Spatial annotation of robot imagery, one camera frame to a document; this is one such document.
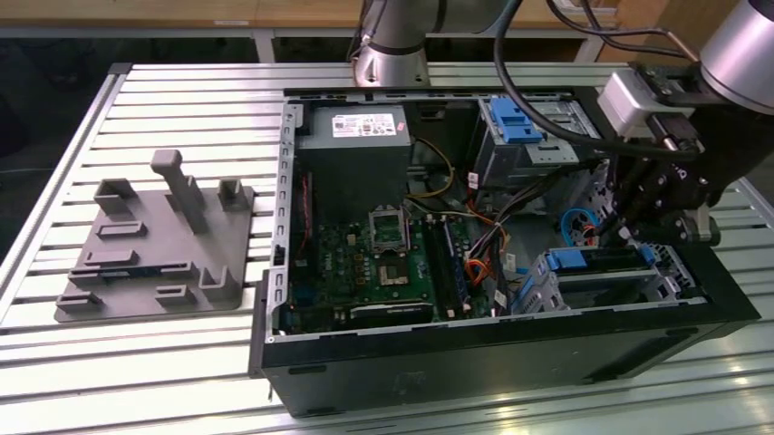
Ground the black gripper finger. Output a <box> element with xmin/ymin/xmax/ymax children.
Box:
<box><xmin>619</xmin><ymin>208</ymin><xmax>690</xmax><ymax>249</ymax></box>
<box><xmin>603</xmin><ymin>153</ymin><xmax>646</xmax><ymax>241</ymax></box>

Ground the blue disk wire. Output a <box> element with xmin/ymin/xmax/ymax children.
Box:
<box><xmin>558</xmin><ymin>206</ymin><xmax>601</xmax><ymax>249</ymax></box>

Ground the hard disk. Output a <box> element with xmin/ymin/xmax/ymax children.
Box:
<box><xmin>546</xmin><ymin>244</ymin><xmax>655</xmax><ymax>274</ymax></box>

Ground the metal disk bay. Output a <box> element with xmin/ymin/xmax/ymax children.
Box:
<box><xmin>511</xmin><ymin>253</ymin><xmax>690</xmax><ymax>314</ymax></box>

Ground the black RAM slot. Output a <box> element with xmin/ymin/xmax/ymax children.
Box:
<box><xmin>446</xmin><ymin>213</ymin><xmax>477</xmax><ymax>314</ymax></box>
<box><xmin>430</xmin><ymin>215</ymin><xmax>461</xmax><ymax>319</ymax></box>
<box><xmin>439</xmin><ymin>213</ymin><xmax>469</xmax><ymax>316</ymax></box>
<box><xmin>422</xmin><ymin>215</ymin><xmax>454</xmax><ymax>321</ymax></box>

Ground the metal optical drive cage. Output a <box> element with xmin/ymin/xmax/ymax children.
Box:
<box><xmin>474</xmin><ymin>97</ymin><xmax>610</xmax><ymax>194</ymax></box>

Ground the blue plastic drive latch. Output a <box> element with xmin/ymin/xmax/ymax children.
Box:
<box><xmin>490</xmin><ymin>98</ymin><xmax>537</xmax><ymax>144</ymax></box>

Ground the black PC case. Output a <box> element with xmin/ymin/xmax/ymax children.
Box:
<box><xmin>248</xmin><ymin>85</ymin><xmax>762</xmax><ymax>419</ymax></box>

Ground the CPU socket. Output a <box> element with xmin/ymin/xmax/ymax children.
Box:
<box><xmin>376</xmin><ymin>261</ymin><xmax>414</xmax><ymax>289</ymax></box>

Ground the metal socket cover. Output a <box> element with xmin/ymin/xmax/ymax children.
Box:
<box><xmin>367</xmin><ymin>206</ymin><xmax>407</xmax><ymax>256</ymax></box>

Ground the grey power supply unit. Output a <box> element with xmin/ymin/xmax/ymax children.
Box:
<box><xmin>294</xmin><ymin>104</ymin><xmax>414</xmax><ymax>224</ymax></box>

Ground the black graphics card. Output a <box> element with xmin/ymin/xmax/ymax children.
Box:
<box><xmin>348</xmin><ymin>302</ymin><xmax>435</xmax><ymax>325</ymax></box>

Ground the green motherboard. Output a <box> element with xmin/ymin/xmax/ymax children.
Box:
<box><xmin>287</xmin><ymin>212</ymin><xmax>479</xmax><ymax>334</ymax></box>

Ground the grey parts rack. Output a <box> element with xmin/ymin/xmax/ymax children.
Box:
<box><xmin>54</xmin><ymin>149</ymin><xmax>259</xmax><ymax>324</ymax></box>

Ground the wooden top desk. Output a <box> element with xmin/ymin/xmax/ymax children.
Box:
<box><xmin>0</xmin><ymin>0</ymin><xmax>613</xmax><ymax>63</ymax></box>

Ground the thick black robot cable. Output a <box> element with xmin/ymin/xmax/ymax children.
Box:
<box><xmin>494</xmin><ymin>0</ymin><xmax>703</xmax><ymax>159</ymax></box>

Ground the black wire bundle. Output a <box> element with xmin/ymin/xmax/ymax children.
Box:
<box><xmin>466</xmin><ymin>160</ymin><xmax>586</xmax><ymax>314</ymax></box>

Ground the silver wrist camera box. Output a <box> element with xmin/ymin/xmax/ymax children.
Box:
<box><xmin>595</xmin><ymin>71</ymin><xmax>658</xmax><ymax>137</ymax></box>

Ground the yellow power wire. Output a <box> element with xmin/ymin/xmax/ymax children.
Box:
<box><xmin>406</xmin><ymin>137</ymin><xmax>457</xmax><ymax>200</ymax></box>

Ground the orange wire bundle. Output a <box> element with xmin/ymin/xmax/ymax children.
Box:
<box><xmin>463</xmin><ymin>256</ymin><xmax>493</xmax><ymax>290</ymax></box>

